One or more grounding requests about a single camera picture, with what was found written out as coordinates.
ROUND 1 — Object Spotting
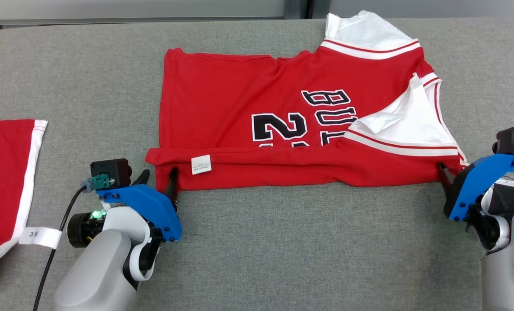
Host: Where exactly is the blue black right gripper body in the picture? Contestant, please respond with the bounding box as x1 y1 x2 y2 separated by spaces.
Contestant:
444 153 514 222

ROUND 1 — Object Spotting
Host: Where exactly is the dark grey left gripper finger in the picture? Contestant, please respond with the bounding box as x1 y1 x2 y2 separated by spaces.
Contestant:
165 167 180 213
131 169 150 187

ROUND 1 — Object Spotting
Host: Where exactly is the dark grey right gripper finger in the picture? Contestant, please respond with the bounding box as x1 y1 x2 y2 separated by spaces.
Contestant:
437 162 457 196

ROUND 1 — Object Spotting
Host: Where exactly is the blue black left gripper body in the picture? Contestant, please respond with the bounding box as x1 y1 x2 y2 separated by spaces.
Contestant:
96 184 183 242

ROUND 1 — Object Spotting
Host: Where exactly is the red basketball jersey white trim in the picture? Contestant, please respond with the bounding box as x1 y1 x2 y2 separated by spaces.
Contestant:
146 11 469 193

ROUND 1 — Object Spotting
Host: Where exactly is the red shorts white band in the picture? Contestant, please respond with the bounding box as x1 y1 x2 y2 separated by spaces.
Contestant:
0 119 48 298

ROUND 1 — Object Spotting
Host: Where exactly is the black left arm cable teal plug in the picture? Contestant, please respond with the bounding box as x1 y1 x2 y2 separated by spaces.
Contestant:
33 174 112 311

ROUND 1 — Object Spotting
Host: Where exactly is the white label on left cable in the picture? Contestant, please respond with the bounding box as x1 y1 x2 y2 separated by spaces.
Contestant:
19 226 63 250

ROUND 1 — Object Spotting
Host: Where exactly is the grey partition post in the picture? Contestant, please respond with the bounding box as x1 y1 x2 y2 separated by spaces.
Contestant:
283 0 332 20

